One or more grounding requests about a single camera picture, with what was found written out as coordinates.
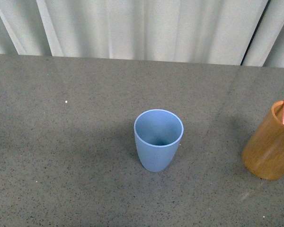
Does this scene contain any brown wooden chopstick holder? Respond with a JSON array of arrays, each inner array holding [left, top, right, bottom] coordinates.
[[242, 101, 284, 180]]

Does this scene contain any light blue plastic cup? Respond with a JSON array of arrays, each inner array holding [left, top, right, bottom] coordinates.
[[133, 109, 184, 172]]

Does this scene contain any white pleated curtain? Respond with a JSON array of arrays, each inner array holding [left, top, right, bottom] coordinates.
[[0, 0, 284, 67]]

